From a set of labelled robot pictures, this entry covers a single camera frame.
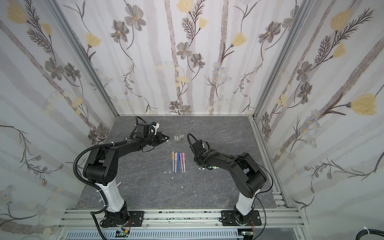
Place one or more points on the dark blue pen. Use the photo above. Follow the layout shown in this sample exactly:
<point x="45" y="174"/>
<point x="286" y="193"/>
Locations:
<point x="178" y="162"/>

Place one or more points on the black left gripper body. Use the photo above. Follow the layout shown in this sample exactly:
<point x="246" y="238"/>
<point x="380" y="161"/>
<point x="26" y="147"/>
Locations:
<point x="153" y="139"/>

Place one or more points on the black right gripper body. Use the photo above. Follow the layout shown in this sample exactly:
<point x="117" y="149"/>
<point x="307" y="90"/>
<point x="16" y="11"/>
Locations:
<point x="197" y="150"/>

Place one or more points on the purple capped pink pen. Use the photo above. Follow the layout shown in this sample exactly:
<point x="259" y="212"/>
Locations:
<point x="181" y="163"/>

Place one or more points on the white slotted cable duct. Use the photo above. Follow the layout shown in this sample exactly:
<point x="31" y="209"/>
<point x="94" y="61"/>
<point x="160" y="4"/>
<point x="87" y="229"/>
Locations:
<point x="176" y="234"/>

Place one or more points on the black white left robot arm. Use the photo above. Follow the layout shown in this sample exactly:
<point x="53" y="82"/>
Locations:
<point x="101" y="168"/>

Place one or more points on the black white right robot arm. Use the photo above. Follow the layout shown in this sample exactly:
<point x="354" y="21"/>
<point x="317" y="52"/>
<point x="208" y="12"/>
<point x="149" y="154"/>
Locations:
<point x="248" y="176"/>

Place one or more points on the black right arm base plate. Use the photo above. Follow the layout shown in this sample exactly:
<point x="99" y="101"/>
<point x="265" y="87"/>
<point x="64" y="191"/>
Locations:
<point x="229" y="217"/>

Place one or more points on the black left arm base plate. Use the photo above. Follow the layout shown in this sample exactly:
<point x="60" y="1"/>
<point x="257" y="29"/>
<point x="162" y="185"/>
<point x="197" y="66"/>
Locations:
<point x="135" y="218"/>

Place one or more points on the aluminium front rail frame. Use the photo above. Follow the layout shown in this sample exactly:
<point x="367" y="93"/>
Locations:
<point x="277" y="224"/>

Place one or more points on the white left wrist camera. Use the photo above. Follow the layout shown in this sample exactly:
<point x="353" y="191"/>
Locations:
<point x="153" y="127"/>

